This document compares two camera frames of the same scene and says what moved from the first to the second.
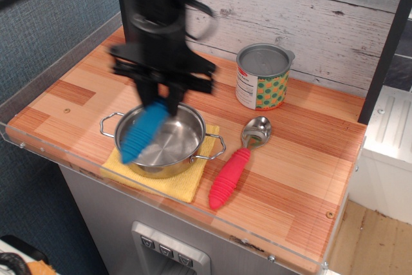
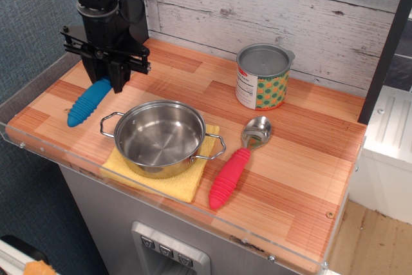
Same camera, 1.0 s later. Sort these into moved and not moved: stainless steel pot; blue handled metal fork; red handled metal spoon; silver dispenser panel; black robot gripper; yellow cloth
Moved: blue handled metal fork; black robot gripper
Not moved: silver dispenser panel; yellow cloth; stainless steel pot; red handled metal spoon
